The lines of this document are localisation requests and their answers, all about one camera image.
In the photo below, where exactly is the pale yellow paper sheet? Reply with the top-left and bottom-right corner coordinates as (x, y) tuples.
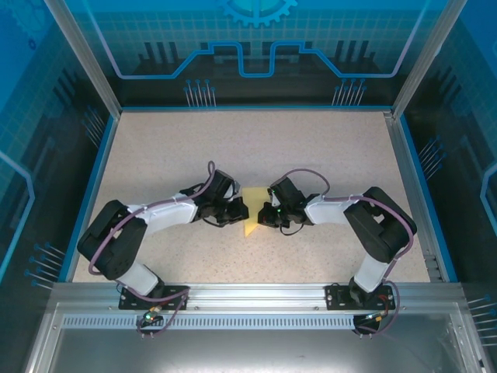
(240, 186), (272, 239)

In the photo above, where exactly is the grey metal sheet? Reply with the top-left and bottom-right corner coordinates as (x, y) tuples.
(21, 302), (488, 373)

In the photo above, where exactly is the aluminium base beam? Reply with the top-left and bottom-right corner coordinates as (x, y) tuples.
(52, 282), (464, 312)

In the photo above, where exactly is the connector with green light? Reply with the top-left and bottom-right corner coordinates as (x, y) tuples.
(140, 305), (163, 324)
(361, 309), (392, 324)

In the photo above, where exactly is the blue printed gear panel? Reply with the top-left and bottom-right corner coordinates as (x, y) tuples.
(61, 0), (442, 108)

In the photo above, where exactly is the blue printed side panel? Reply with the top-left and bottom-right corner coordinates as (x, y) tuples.
(0, 0), (118, 296)
(399, 0), (497, 373)

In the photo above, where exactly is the thin black left gripper cable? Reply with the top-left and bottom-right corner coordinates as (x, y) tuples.
(201, 216), (231, 229)

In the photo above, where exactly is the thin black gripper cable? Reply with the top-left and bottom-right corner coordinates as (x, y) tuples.
(279, 220), (312, 237)
(201, 216), (231, 229)

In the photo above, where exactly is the thin black right gripper cable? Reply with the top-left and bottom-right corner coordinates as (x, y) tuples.
(279, 220), (312, 237)

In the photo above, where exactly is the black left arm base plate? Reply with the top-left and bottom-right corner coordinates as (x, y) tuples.
(118, 285), (190, 312)

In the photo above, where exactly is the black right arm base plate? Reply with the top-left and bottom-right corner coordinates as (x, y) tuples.
(325, 283), (394, 311)

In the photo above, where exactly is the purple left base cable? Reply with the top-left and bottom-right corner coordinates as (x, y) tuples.
(123, 291), (191, 340)

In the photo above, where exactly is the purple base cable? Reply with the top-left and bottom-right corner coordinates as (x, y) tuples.
(123, 291), (191, 340)
(351, 279), (403, 340)

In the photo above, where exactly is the slotted aluminium cable duct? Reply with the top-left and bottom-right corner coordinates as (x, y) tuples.
(61, 315), (454, 330)

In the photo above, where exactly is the aluminium side rail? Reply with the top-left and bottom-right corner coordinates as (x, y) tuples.
(383, 110), (444, 283)

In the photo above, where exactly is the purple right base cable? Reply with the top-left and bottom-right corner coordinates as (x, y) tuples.
(351, 279), (403, 340)

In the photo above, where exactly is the aluminium frame post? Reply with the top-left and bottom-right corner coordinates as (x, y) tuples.
(391, 0), (456, 120)
(43, 0), (123, 116)

